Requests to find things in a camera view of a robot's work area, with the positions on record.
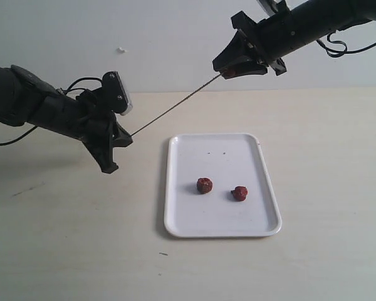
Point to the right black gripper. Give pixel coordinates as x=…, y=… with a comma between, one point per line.
x=257, y=46

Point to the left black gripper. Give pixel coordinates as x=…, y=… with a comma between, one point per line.
x=90, y=118

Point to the red date top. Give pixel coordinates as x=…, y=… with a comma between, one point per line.
x=230, y=73

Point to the red date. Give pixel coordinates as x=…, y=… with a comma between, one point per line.
x=204, y=185
x=239, y=193
x=230, y=73

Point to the thin metal skewer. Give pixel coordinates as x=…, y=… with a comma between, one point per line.
x=176, y=104

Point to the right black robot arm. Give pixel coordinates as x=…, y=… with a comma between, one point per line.
x=373, y=9

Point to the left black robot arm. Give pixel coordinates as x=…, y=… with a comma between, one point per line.
x=16, y=86

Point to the white rectangular plastic tray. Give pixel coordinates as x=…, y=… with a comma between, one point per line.
x=228, y=160

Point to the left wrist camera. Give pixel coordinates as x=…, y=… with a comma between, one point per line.
x=117, y=98

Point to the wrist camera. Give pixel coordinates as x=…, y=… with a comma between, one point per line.
x=117, y=98
x=272, y=7

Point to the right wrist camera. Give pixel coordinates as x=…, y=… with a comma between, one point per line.
x=272, y=7

